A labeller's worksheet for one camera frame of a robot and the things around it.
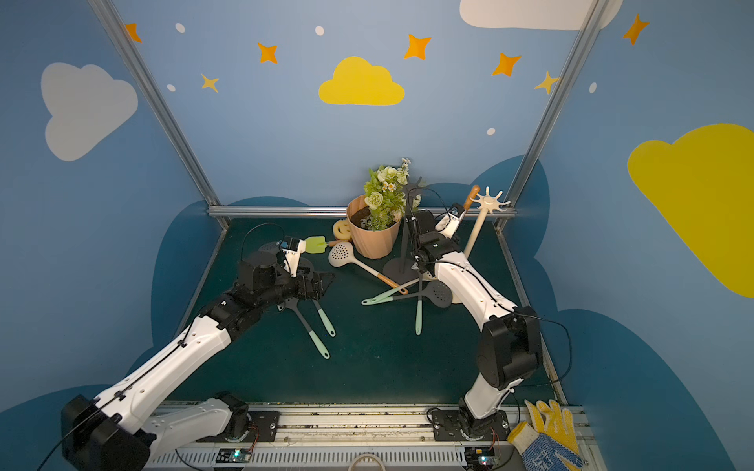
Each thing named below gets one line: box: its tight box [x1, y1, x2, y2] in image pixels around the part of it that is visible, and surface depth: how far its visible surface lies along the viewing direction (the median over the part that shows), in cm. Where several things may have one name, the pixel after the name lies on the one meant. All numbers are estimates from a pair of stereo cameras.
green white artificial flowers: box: [360, 157, 412, 232], surface depth 95 cm
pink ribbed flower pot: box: [346, 194, 403, 260], surface depth 103 cm
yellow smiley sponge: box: [332, 218, 352, 241], surface depth 117 cm
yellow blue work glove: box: [507, 398, 587, 471], surface depth 73 cm
